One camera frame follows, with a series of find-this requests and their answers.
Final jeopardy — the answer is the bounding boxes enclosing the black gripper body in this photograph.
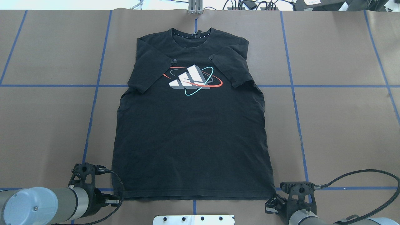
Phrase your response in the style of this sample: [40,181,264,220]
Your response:
[275,195,317,221]
[87,188,108,216]

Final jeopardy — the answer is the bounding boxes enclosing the black printed t-shirt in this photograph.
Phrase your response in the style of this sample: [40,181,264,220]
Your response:
[112,28,276,201]

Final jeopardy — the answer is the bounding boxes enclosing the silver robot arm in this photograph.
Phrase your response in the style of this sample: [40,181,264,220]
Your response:
[265,195,399,225]
[1,187,123,225]

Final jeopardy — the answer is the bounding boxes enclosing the black power strip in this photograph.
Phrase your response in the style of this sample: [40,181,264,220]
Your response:
[223,0,279,11]

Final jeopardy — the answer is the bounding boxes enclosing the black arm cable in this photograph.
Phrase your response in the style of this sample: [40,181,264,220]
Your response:
[314,169,400,224]
[70,162,125,221]

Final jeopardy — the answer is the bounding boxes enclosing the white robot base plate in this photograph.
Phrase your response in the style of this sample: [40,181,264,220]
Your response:
[152,214,236,225]

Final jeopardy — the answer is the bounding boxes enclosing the aluminium frame post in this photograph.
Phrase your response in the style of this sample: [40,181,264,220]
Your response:
[188,0,204,15]

